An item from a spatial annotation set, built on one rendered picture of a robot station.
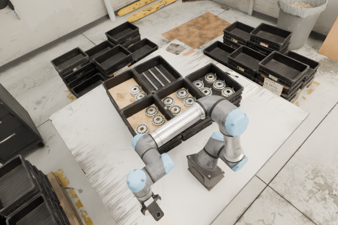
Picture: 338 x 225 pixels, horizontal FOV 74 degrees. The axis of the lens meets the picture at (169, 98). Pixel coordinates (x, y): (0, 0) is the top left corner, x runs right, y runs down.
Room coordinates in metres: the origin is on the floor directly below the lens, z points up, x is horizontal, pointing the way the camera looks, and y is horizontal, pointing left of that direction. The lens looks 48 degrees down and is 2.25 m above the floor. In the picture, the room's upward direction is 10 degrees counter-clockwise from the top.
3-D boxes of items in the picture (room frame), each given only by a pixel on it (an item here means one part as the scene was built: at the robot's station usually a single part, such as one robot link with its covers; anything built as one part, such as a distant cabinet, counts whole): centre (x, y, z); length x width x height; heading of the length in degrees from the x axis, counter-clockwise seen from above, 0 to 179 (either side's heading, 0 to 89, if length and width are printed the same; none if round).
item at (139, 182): (0.36, 0.17, 1.39); 0.09 x 0.08 x 0.11; 119
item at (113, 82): (1.37, 0.34, 0.87); 0.40 x 0.30 x 0.11; 25
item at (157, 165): (0.42, 0.09, 1.39); 0.11 x 0.11 x 0.08; 29
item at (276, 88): (1.56, -1.11, 0.41); 0.31 x 0.02 x 0.16; 34
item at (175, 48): (2.10, -0.16, 0.71); 0.22 x 0.19 x 0.01; 34
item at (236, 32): (2.55, -1.11, 0.31); 0.40 x 0.30 x 0.34; 34
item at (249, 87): (1.41, -0.64, 0.70); 0.33 x 0.23 x 0.01; 34
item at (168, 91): (1.14, -0.10, 0.87); 0.40 x 0.30 x 0.11; 25
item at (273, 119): (1.18, 0.02, 0.35); 1.60 x 1.60 x 0.70; 34
